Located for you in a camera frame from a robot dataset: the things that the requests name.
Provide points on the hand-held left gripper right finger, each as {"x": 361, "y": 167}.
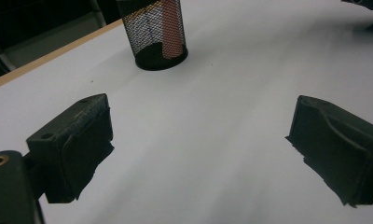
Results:
{"x": 340, "y": 149}

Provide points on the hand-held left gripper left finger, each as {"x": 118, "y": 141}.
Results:
{"x": 69, "y": 149}

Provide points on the black mesh pen holder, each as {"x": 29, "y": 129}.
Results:
{"x": 144, "y": 37}

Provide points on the pink hairbrush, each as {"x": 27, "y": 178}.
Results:
{"x": 172, "y": 31}

